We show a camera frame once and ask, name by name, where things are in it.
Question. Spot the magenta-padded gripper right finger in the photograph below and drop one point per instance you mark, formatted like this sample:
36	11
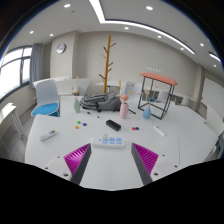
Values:
146	160

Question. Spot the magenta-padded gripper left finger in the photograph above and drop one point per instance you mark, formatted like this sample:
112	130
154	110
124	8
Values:
77	160

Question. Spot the clear translucent charger block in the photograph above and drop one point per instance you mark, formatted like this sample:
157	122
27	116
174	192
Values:
105	137

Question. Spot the white bar-shaped device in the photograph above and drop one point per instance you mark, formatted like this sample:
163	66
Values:
159	130

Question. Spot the orange round magnet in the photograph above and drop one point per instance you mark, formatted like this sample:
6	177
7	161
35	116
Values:
76	127

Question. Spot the red round magnet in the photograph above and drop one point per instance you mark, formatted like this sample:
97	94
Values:
133	128

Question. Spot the blue vase with flower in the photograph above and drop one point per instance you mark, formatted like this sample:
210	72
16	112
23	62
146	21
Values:
147	114

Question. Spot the black and white marker pen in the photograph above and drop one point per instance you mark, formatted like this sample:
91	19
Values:
93	114

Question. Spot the black rectangular box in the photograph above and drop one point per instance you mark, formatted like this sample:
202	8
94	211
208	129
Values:
113	125

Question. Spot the green vase with dried stems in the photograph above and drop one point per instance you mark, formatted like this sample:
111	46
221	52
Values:
77	106

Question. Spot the pink vase with flowers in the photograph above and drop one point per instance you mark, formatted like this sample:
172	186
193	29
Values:
124	110

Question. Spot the grey backpack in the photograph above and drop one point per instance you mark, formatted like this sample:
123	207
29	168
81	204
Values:
100	101

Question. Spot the white chair with blue cushion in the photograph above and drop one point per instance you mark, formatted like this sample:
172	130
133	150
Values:
46	95

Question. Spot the white side desk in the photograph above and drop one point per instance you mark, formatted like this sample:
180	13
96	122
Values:
10	111

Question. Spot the wooden coat rack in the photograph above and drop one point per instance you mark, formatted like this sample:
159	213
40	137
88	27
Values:
106	66

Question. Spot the grey curtain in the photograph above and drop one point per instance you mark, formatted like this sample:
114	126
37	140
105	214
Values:
36	65

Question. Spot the window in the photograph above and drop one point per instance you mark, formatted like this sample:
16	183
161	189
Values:
13	71

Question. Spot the ceiling lights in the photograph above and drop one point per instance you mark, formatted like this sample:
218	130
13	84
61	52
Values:
100	13

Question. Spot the black frame orange-top side table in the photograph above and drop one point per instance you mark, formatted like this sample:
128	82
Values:
160	78

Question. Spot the round wall clock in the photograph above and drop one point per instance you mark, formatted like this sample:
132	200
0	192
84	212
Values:
61	48

